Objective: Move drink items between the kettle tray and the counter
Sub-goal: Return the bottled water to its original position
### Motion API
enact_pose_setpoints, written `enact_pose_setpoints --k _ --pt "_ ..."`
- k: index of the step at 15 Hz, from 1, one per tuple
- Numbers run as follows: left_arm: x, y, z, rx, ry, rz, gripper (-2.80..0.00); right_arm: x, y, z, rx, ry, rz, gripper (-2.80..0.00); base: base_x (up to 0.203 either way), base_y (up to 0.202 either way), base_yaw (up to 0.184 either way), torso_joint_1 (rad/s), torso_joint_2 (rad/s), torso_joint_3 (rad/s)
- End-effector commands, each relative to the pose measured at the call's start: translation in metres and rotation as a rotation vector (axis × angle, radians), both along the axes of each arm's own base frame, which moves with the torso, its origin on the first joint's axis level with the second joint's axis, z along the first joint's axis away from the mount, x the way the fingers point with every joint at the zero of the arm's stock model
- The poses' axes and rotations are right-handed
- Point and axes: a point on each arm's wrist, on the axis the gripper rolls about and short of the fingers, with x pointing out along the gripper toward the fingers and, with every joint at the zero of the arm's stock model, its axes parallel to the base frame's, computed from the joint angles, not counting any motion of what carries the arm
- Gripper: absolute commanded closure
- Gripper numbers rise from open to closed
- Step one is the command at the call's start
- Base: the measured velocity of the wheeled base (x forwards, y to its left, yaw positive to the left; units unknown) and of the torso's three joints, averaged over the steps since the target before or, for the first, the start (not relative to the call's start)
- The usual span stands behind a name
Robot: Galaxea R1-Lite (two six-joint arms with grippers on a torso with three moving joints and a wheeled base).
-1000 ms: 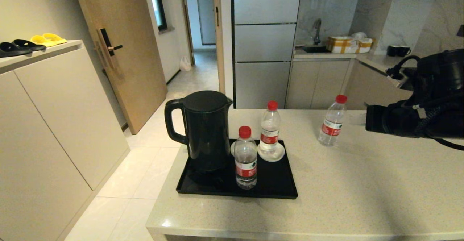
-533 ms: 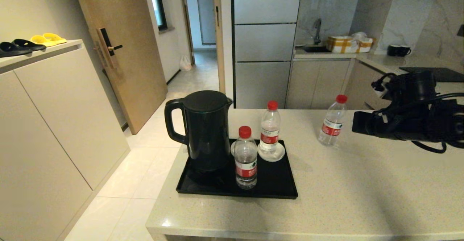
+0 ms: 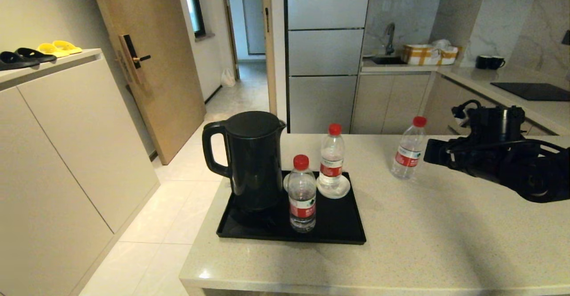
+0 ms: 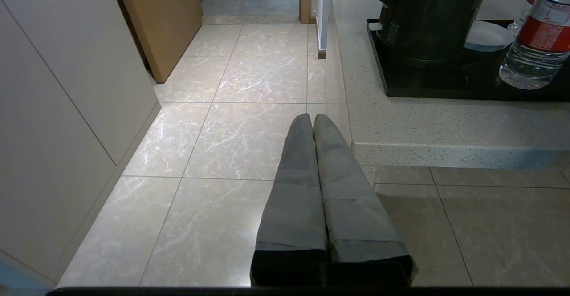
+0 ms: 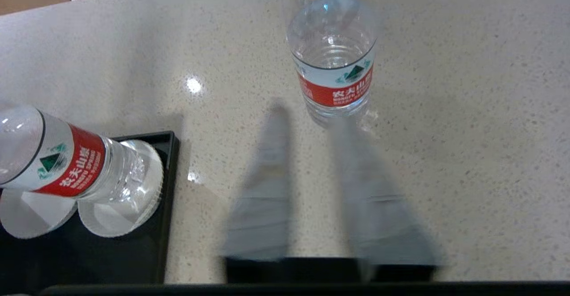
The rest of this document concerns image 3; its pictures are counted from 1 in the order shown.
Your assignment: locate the clear water bottle red cap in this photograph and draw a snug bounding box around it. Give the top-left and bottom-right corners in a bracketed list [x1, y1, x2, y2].
[391, 116, 428, 181]
[319, 124, 346, 190]
[288, 154, 317, 233]

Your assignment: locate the black electric kettle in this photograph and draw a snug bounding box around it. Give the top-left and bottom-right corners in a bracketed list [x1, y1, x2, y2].
[202, 111, 287, 214]

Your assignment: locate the black induction cooktop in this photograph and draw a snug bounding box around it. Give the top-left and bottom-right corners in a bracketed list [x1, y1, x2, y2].
[491, 82, 570, 102]

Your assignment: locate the beige kitchen cabinet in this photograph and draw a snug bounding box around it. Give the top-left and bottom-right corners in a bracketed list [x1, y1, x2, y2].
[351, 71, 557, 135]

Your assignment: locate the yellow white checked basket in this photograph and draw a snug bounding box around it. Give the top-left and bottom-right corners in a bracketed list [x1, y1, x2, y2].
[402, 44, 459, 66]

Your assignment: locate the dark kitchen sink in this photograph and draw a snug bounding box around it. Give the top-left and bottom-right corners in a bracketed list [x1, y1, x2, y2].
[372, 55, 408, 65]

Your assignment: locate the metal kitchen faucet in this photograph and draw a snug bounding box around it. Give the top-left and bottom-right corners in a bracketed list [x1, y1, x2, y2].
[385, 22, 396, 56]

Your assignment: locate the silver refrigerator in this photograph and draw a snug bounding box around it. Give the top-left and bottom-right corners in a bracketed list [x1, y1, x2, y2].
[285, 0, 372, 134]

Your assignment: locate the black rectangular tray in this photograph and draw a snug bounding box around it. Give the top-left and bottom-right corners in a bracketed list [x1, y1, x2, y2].
[216, 170, 366, 245]

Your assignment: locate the grey hallway door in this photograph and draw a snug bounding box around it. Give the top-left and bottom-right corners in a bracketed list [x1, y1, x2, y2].
[240, 0, 266, 55]

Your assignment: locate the dark framed window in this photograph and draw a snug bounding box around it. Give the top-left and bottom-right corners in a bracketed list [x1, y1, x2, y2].
[186, 0, 206, 38]

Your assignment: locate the brown wooden door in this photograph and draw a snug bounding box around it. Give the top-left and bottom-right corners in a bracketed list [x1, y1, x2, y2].
[88, 0, 206, 165]

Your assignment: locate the beige shoe cabinet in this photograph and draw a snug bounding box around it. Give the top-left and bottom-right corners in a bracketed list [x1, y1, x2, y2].
[0, 48, 161, 296]

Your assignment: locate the yellow slipper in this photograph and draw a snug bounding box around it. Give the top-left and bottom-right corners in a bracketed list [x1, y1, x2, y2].
[52, 40, 83, 55]
[37, 43, 71, 58]

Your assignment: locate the black slipper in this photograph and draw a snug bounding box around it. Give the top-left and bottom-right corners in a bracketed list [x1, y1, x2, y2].
[15, 47, 57, 63]
[0, 51, 40, 70]

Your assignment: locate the black door lock handle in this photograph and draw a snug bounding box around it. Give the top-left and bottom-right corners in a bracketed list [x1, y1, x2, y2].
[118, 33, 151, 70]

